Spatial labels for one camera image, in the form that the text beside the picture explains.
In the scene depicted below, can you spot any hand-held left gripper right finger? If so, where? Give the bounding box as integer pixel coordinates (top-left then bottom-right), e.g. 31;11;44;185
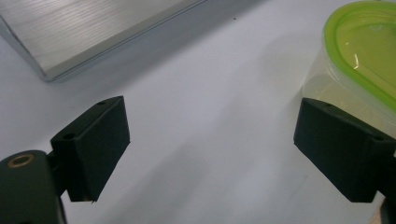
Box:
293;97;396;203

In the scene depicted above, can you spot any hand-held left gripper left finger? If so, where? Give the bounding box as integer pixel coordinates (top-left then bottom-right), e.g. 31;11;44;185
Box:
49;95;131;203

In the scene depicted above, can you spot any white wire rack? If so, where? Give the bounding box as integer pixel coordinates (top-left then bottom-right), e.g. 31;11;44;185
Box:
0;0;207;83

